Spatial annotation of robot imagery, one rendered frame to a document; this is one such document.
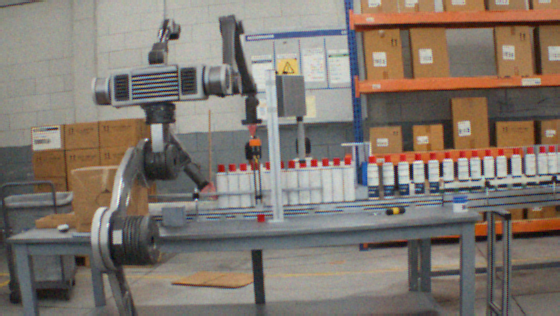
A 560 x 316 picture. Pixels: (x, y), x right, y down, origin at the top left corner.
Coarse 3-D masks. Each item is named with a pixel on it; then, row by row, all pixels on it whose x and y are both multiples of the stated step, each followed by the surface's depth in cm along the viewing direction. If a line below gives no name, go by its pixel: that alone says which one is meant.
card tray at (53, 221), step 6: (48, 216) 365; (54, 216) 371; (60, 216) 371; (66, 216) 371; (72, 216) 370; (36, 222) 345; (42, 222) 345; (48, 222) 345; (54, 222) 345; (60, 222) 345; (66, 222) 345; (72, 222) 345; (36, 228) 345; (54, 228) 345
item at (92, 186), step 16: (80, 176) 310; (96, 176) 310; (112, 176) 310; (80, 192) 311; (96, 192) 311; (144, 192) 327; (80, 208) 311; (96, 208) 311; (128, 208) 311; (144, 208) 324; (80, 224) 311
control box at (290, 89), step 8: (280, 80) 333; (288, 80) 335; (296, 80) 340; (280, 88) 333; (288, 88) 335; (296, 88) 340; (304, 88) 345; (280, 96) 334; (288, 96) 335; (296, 96) 340; (304, 96) 345; (280, 104) 334; (288, 104) 335; (296, 104) 340; (304, 104) 345; (280, 112) 334; (288, 112) 335; (296, 112) 340; (304, 112) 345
